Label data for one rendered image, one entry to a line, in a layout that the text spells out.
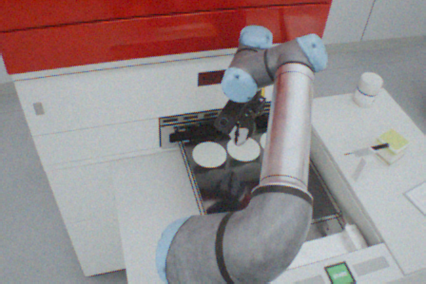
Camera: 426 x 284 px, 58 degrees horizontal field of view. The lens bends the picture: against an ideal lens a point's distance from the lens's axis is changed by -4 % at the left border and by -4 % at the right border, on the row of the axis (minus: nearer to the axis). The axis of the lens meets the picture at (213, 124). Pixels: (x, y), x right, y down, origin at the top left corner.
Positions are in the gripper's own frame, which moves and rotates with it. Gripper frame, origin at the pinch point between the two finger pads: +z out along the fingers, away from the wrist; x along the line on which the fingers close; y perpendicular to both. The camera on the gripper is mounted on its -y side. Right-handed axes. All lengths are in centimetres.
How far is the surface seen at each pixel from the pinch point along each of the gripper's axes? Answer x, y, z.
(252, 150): -2.6, 6.8, 7.3
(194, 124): 15.8, 2.4, 3.7
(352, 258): -40.5, -14.7, 1.2
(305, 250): -30.0, -13.7, 9.2
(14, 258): 85, -44, 97
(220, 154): 4.5, -0.3, 7.3
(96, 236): 41, -25, 57
